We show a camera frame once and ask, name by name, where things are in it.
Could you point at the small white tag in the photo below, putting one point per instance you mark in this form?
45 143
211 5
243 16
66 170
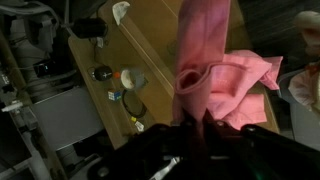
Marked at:
139 126

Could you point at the pink shirt with orange print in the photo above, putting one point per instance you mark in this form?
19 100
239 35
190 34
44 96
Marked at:
200 66

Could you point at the black cylinder speaker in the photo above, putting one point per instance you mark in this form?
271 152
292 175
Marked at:
89 28

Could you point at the large brown cardboard box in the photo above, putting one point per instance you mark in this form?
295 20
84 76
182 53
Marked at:
150 50

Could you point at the small white cup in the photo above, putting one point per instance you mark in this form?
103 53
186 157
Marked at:
131 78

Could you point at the small orange object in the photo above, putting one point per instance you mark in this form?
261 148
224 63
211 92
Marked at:
116 75

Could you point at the white crumpled cloth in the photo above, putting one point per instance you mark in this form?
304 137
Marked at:
119 11

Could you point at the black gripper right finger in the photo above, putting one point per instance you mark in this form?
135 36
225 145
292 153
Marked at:
266 156

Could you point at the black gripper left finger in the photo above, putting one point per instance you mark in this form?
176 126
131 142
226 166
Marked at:
150 146

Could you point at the grey office chair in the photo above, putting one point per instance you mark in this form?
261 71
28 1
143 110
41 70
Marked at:
300 120
66 116

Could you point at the small colourful cube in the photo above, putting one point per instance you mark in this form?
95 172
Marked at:
114 95

